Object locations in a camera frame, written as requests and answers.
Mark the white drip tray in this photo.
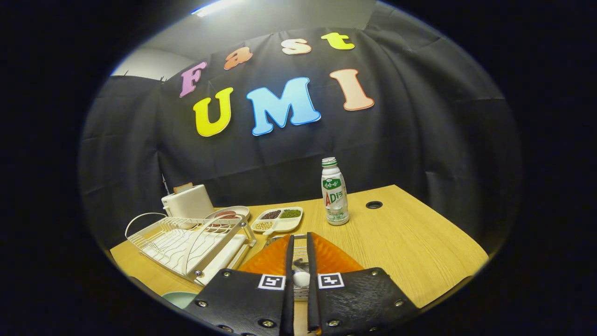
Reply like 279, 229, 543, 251
142, 226, 256, 286

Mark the beige round plate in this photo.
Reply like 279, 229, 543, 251
204, 206, 250, 224

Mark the white wire dish rack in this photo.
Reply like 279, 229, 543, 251
125, 212, 257, 286

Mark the metal wire basket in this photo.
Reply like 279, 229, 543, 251
265, 233, 310, 301

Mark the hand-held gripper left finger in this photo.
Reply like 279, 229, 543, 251
184, 233, 295, 336

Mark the black backdrop cloth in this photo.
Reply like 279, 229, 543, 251
78, 26, 523, 262

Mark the white toaster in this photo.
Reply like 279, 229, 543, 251
161, 184, 215, 220

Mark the white spoon with checkered handle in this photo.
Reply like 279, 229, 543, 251
293, 259, 310, 287

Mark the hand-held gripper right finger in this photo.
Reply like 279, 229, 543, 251
305, 232, 420, 336

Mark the white divided tray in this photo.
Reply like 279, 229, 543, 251
251, 207, 304, 235

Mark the pale green plate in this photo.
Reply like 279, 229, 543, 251
162, 292, 199, 309

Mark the white drink bottle green cap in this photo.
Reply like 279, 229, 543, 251
321, 157, 350, 226

